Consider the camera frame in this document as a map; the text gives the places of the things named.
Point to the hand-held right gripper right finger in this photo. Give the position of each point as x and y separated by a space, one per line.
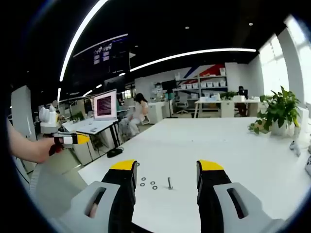
211 194

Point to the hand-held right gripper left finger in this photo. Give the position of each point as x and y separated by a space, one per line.
121 194

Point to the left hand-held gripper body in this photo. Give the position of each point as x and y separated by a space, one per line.
48 120

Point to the threaded metal stud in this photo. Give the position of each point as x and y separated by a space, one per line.
169 182

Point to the person's left hand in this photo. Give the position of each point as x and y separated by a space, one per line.
45 150

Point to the white desk with black legs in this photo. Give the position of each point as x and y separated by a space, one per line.
90 127

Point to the grey white machine casing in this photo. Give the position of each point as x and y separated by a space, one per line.
23 111

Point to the black object on floor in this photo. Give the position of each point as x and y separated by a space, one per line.
115 152

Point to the computer monitor with pink screen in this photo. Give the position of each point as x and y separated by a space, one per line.
105 104

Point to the long curved ceiling light strip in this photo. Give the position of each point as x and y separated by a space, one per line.
77 36

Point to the long white office table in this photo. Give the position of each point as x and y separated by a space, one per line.
228 103

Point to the white office chair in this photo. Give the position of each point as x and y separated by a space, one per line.
181 103

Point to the small white device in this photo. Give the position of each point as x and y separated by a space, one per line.
295 146

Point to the green potted plant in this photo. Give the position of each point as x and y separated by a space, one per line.
279 109

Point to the white storage shelf with bins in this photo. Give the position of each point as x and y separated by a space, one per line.
204 85

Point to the short curved ceiling light strip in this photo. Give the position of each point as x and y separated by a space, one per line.
192 57

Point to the dark wall display screen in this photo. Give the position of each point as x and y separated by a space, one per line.
110 55

